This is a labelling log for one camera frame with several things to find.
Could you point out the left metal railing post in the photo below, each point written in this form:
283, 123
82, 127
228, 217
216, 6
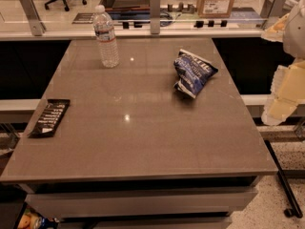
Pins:
37, 27

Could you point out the snack bin under table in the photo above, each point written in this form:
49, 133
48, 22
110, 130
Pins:
30, 219

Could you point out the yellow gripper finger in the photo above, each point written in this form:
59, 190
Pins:
275, 32
287, 92

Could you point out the metal railing post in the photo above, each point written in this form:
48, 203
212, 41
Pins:
37, 27
271, 11
155, 16

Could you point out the grey cabinet drawer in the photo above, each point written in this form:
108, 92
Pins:
142, 202

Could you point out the blue Kettle chip bag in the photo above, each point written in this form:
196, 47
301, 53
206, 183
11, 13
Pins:
193, 71

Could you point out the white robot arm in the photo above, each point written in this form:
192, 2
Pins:
294, 34

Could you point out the black floor bar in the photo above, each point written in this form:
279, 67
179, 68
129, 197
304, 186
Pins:
294, 210

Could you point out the middle metal railing post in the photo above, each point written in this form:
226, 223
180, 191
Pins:
155, 16

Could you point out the clear plastic water bottle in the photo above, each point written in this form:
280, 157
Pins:
105, 36

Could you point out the right metal railing post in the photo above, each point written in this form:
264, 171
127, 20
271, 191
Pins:
271, 11

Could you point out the cardboard box with label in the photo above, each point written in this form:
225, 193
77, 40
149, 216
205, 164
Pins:
214, 8

